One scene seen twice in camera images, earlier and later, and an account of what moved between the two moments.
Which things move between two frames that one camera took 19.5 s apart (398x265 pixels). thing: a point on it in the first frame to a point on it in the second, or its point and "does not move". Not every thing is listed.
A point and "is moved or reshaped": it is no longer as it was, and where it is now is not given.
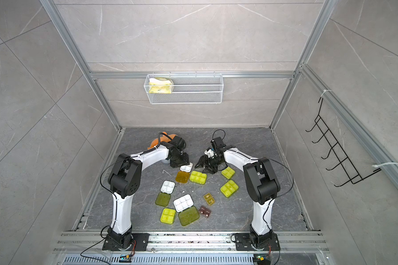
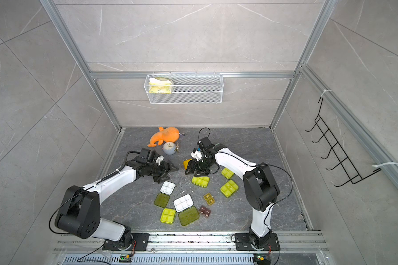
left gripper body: [181, 160] to [158, 171]
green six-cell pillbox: [187, 212] does not move
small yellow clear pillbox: [209, 199] does not move
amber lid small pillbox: [182, 176] is moved or reshaped
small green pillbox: [228, 172] does not move
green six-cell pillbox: [229, 188] does not move
